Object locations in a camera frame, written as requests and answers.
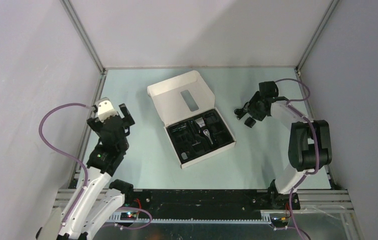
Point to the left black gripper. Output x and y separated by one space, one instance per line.
127 120

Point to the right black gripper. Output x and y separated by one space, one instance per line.
257 115

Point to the black clipper guard comb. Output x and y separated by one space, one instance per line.
250 122

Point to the white cardboard kit box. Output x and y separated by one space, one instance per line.
181 97

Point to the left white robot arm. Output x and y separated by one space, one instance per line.
96 197

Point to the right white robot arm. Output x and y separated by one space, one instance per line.
309 147

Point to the silver black hair clipper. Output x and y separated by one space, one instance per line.
202 125

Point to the black plastic tray insert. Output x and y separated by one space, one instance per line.
192 146

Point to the left control board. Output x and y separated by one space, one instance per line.
128 216

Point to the control board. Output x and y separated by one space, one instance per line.
280 222
128 216

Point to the right control board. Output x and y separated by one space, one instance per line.
280 222

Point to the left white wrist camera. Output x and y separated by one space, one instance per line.
104 109

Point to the aluminium frame rail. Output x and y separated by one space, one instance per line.
82 33

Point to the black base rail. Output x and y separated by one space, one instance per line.
210 204

